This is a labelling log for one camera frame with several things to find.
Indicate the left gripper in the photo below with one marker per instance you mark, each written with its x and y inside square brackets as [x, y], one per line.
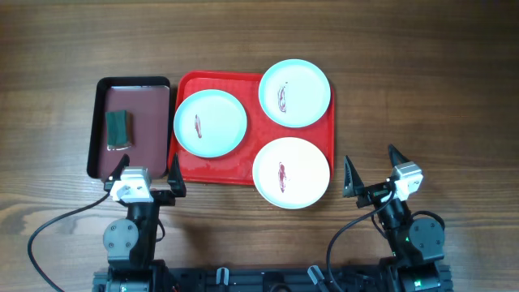
[176, 180]

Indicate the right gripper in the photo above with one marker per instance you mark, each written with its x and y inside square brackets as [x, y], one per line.
[355, 185]

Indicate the green scrubbing sponge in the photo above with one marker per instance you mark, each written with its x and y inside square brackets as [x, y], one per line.
[118, 130]

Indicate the white plate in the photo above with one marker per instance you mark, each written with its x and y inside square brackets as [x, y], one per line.
[291, 173]

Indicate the light blue plate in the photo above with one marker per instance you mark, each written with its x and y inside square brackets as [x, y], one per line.
[294, 93]
[210, 123]

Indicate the light blue plate top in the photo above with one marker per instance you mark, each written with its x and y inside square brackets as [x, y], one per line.
[294, 93]

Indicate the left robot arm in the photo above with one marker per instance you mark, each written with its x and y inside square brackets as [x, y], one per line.
[131, 241]

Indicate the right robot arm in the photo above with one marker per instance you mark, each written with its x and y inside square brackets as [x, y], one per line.
[415, 239]

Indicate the black tray with red water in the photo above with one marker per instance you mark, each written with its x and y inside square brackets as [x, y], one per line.
[148, 101]

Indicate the red plastic tray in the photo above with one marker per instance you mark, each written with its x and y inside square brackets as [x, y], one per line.
[235, 167]

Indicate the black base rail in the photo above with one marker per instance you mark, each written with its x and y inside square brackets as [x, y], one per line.
[267, 280]

